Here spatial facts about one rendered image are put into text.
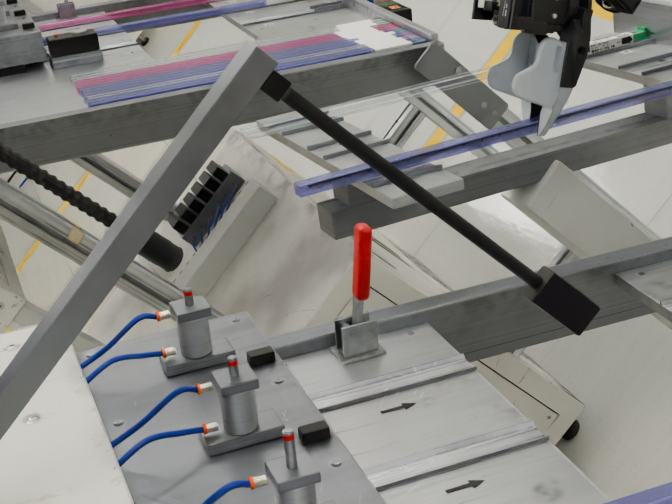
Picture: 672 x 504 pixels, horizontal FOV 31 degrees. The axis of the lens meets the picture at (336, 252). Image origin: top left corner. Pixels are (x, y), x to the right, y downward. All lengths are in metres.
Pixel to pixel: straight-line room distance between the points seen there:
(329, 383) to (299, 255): 1.07
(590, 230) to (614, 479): 0.91
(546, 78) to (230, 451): 0.52
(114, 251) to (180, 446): 0.20
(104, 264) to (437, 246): 2.27
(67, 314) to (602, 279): 0.59
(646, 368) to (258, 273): 0.71
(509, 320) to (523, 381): 1.05
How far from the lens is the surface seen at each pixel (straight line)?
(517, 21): 1.09
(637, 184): 2.50
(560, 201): 1.30
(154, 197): 0.60
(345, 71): 1.76
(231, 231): 2.15
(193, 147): 0.60
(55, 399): 0.81
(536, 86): 1.12
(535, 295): 0.71
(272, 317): 1.96
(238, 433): 0.76
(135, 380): 0.85
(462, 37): 3.32
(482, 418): 0.88
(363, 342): 0.96
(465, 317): 1.03
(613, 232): 1.35
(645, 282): 1.07
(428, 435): 0.86
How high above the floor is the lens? 1.56
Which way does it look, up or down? 29 degrees down
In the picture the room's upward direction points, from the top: 56 degrees counter-clockwise
